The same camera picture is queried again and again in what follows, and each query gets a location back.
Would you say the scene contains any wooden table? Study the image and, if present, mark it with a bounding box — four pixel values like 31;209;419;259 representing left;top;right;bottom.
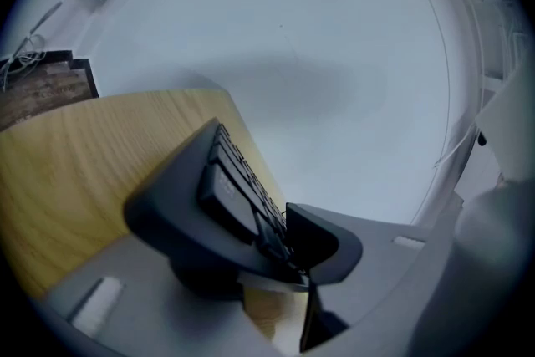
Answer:
0;89;303;343

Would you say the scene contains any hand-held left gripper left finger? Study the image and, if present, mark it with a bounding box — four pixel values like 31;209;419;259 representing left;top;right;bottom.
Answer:
41;117;310;357

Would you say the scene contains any black keyboard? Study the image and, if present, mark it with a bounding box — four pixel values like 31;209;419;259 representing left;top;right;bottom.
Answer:
196;123;311;278

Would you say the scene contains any tangle of white wires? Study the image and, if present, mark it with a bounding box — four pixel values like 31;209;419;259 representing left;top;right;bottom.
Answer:
0;33;48;92

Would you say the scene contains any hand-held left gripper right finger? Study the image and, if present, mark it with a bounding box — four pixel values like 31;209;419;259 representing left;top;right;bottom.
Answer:
286;202;461;348

